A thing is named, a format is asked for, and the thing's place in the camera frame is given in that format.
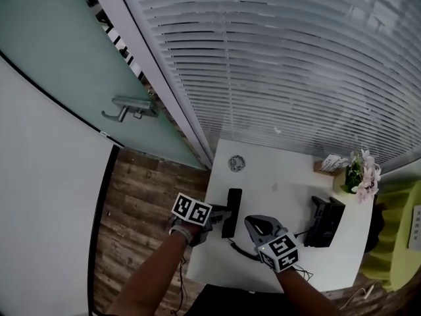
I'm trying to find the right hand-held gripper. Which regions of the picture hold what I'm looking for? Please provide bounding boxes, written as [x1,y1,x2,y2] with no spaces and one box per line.
[243,215,301,273]

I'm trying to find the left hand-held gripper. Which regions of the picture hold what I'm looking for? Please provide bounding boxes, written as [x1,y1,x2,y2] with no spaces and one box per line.
[170,192,232,248]

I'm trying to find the black telephone handset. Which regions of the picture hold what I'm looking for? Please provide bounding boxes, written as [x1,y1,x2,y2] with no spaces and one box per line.
[221,188,243,239]

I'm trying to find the person's right forearm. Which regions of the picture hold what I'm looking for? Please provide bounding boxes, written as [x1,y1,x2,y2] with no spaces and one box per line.
[274,266,340,316]

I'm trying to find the person's left forearm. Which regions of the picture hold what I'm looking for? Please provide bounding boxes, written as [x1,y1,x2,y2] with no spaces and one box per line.
[105,224,199,316]

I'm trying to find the black telephone base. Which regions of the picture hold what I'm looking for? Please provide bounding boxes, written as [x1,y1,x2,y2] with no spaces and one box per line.
[303,196,347,249]

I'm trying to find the grey wrist band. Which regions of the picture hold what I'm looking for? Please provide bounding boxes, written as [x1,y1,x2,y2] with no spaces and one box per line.
[168,224,195,245]

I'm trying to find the round patterned coaster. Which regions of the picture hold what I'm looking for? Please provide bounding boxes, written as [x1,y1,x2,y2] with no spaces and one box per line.
[227,155,247,173]

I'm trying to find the white table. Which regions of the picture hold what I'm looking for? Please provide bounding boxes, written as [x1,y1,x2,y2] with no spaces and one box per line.
[185,138,376,293]

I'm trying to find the person's black clothing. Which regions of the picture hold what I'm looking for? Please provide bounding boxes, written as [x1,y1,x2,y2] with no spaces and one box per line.
[183,283,299,316]

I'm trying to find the wooden card holder with cards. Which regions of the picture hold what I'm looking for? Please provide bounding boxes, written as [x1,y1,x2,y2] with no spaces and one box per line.
[312,153,349,177]

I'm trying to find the pink flowers in green pot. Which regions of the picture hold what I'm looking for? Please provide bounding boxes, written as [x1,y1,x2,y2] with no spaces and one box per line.
[333,148,383,205]

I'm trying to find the green chair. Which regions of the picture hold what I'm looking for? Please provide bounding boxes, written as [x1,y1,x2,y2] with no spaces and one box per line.
[359,178,421,293]

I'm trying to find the white printed paper sheet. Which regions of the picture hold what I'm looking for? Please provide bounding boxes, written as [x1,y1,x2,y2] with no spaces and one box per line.
[407,203,421,251]

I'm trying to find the white window blinds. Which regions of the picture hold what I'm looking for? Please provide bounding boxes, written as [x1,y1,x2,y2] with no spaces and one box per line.
[113,0,421,174]

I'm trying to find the white panel with black edge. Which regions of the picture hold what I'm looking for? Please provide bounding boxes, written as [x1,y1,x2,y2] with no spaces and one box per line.
[0,50,125,316]

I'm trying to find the frosted glass door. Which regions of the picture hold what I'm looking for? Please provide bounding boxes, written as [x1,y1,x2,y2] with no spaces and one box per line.
[0,0,207,170]

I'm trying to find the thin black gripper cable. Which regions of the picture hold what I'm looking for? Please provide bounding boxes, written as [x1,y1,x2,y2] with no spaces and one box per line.
[170,254,189,316]
[291,263,314,282]

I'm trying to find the white cable with plug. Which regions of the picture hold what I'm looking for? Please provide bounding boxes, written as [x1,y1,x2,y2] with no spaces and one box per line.
[339,280,378,310]

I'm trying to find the metal door handle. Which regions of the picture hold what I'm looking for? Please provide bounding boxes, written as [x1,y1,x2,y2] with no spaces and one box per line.
[101,95,160,124]

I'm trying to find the white door frame post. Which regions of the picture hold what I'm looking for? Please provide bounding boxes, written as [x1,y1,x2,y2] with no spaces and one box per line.
[86,0,215,168]

